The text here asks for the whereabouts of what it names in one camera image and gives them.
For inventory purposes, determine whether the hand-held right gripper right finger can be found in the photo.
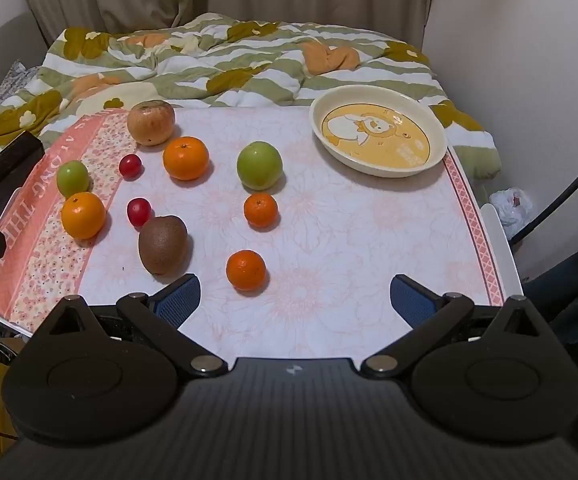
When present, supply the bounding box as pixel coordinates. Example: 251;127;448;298
360;274;560;377

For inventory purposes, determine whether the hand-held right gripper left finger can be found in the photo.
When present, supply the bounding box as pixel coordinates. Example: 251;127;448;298
34;273;230;378

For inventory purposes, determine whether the brown kiwi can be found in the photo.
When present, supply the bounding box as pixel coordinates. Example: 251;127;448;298
138;215;188;276

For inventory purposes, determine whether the small mandarin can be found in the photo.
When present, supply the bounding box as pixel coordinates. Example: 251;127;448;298
244;193;279;228
226;249;267;292

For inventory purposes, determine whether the red cherry tomato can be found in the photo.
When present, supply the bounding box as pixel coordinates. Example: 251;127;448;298
127;198;150;227
119;154;143;178

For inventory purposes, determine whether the orange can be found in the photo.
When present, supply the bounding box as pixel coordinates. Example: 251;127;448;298
61;192;107;240
163;136;210;182

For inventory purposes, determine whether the small green apple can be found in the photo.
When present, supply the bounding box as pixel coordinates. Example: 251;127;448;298
57;160;90;198

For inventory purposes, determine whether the cream cartoon print plate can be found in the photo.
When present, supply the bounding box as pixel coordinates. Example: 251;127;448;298
309;85;448;178

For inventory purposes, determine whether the dark glossy box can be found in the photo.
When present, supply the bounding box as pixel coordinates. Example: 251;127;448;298
0;130;46;200

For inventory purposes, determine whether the pink floral tablecloth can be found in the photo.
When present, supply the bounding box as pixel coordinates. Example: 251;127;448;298
0;104;506;361

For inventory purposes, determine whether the white table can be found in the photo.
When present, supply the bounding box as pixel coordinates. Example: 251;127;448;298
481;203;524;306

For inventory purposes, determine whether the white plastic bag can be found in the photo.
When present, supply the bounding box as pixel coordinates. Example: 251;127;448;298
489;187;534;241

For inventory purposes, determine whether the large green apple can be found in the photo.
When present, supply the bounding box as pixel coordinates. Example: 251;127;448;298
236;141;284;192

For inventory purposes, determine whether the person's dark clothing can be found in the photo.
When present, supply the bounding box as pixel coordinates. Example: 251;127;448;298
521;240;578;346

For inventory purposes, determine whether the grey patterned cloth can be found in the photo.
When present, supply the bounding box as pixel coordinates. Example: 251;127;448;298
0;60;44;121

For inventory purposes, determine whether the red yellow apple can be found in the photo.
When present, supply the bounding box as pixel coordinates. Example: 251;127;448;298
127;100;176;147

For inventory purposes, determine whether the green striped floral blanket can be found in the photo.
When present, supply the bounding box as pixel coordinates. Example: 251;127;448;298
0;12;500;233

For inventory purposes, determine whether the black cable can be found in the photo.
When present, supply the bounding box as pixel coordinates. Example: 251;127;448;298
511;142;578;248

